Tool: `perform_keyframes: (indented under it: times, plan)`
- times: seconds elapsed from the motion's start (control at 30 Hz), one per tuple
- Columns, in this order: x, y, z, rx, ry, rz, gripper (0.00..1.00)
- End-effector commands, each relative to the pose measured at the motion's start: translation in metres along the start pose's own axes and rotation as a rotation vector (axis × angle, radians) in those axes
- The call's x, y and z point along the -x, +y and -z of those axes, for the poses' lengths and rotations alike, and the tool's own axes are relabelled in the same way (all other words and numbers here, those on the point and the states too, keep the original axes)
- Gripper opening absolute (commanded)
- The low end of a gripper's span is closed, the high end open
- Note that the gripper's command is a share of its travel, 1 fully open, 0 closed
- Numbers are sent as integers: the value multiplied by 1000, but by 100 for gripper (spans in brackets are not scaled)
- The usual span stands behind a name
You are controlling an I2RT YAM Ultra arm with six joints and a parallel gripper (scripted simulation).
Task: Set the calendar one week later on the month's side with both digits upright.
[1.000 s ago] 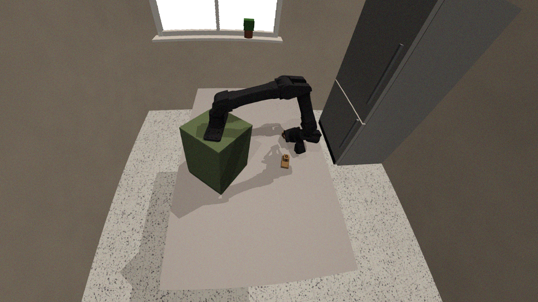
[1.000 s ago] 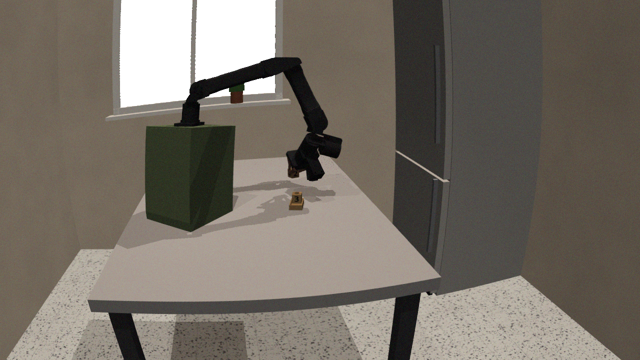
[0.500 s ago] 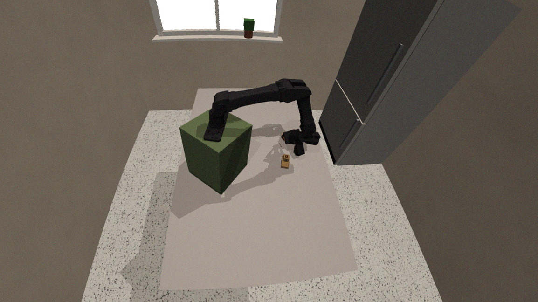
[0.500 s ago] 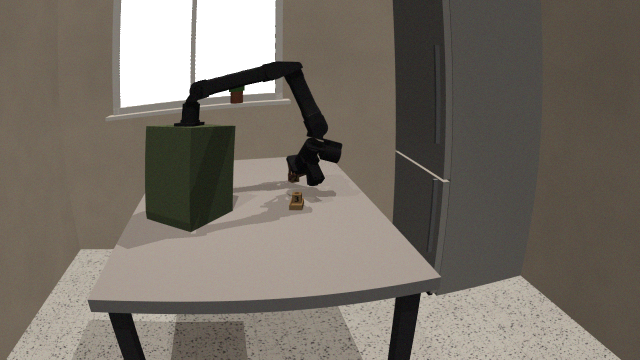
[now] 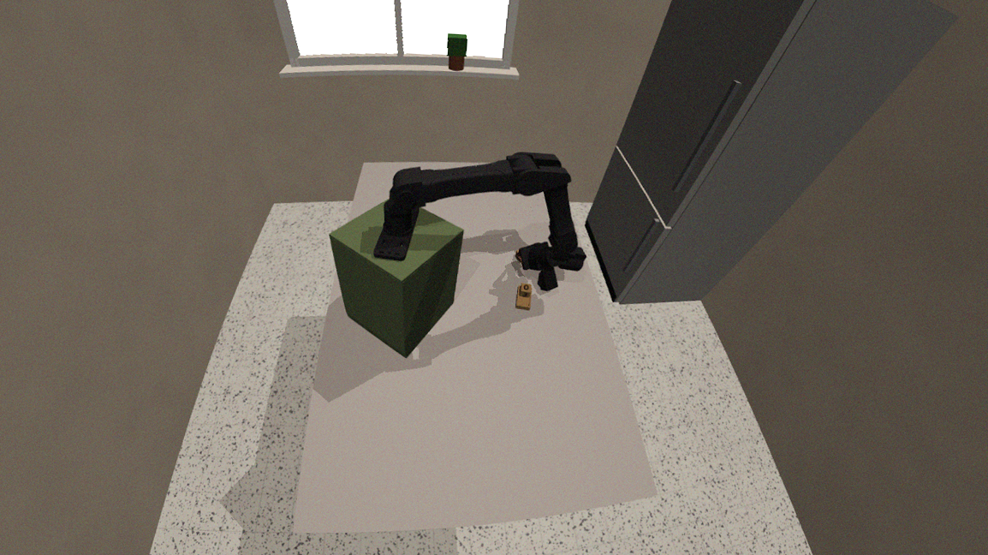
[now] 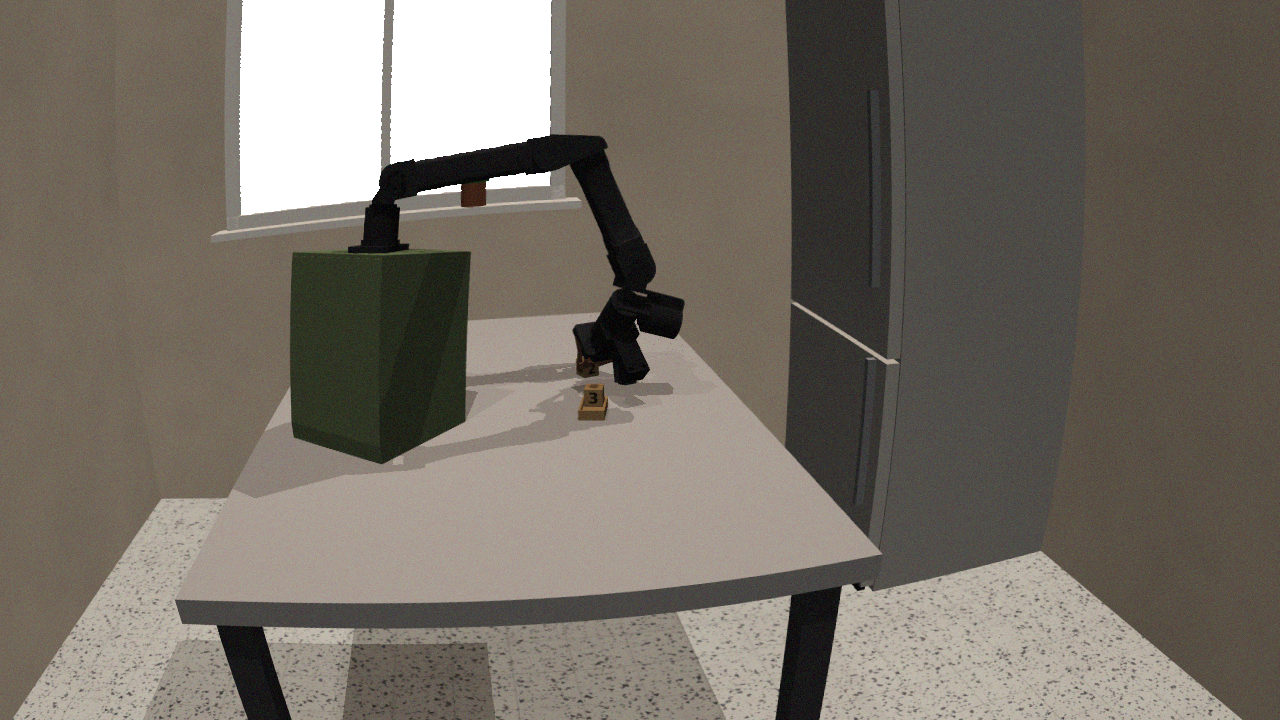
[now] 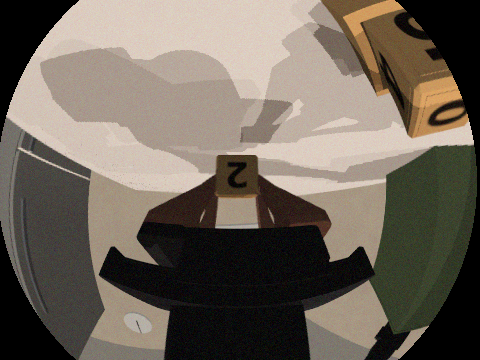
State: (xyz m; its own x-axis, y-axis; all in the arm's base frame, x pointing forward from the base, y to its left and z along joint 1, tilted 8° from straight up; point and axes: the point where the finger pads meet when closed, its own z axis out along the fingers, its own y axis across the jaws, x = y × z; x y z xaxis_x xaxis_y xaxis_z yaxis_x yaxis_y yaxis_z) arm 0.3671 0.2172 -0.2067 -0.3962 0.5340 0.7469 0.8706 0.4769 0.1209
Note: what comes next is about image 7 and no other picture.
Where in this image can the tan wooden number cube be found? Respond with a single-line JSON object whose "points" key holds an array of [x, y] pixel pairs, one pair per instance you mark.
{"points": [[415, 73], [236, 176]]}

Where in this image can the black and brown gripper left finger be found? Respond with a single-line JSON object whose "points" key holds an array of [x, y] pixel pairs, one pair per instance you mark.
{"points": [[186, 209]]}

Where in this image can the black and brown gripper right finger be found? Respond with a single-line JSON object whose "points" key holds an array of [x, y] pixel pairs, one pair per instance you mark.
{"points": [[287, 209]]}

